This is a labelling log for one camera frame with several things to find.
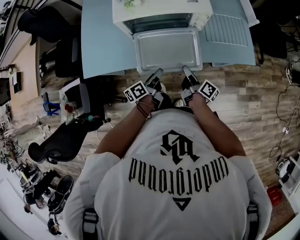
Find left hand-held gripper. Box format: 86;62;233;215
123;68;165;110

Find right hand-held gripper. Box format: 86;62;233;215
180;65;220;106

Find silver baking tray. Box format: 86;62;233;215
133;29;203;75

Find metal wire oven rack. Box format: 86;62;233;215
204;13;248;47

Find white toaster oven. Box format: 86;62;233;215
112;0;214;39

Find person's right forearm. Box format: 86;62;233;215
188;93;247;159

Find person's left forearm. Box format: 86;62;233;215
95;95;157;159

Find light blue table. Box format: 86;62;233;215
81;0;256;79

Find artificial flower bouquet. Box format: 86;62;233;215
123;0;141;9

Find white paper sheet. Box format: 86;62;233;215
58;78;82;104

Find white rectangular panel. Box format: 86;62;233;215
239;0;260;27

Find black office chair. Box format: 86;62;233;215
28;83;111;165
17;6;83;78
249;14;300;65

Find white plush toy red spots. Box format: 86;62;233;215
60;101;80;125

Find white black round device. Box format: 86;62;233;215
275;158;292;179

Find light wooden desk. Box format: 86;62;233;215
0;35;43;111

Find white printed t-shirt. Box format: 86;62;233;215
63;109;272;240

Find black white box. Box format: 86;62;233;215
11;71;23;94

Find red box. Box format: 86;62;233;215
267;185;282;207

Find black monitor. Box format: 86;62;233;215
0;78;12;106

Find black cord bracelet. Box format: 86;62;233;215
135;100;153;120

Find blue metal frame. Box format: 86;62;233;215
43;101;61;116

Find grey shoulder strap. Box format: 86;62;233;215
82;208;99;240
246;202;260;240

